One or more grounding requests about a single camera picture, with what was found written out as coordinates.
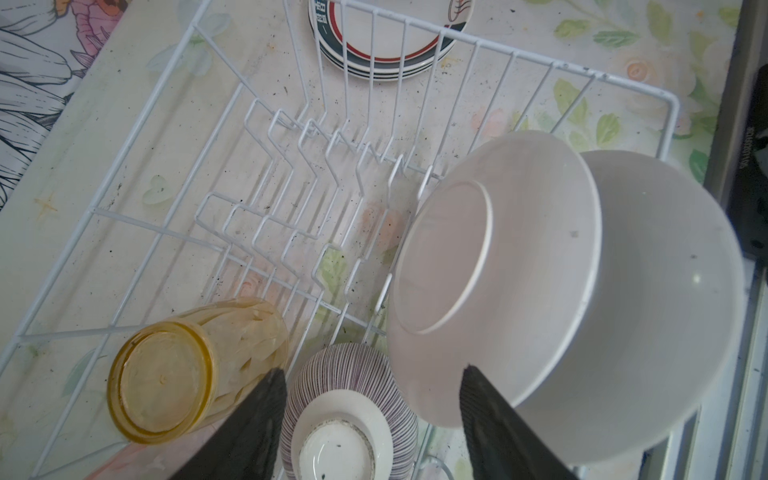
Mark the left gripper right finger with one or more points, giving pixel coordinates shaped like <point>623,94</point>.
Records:
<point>499,442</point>

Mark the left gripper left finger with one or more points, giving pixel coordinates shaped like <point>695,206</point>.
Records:
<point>246,445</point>

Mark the teal rimmed deep plate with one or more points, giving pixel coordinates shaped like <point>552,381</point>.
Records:
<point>496,272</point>

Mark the red green rimmed plate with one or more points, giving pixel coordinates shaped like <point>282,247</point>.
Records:
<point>368,45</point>

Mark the yellow plastic cup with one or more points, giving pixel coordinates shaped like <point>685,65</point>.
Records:
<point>193,369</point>

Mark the purple striped bowl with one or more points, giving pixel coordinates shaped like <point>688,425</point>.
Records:
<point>346,419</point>

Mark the white wire dish rack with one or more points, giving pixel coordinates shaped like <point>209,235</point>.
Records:
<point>212,151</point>

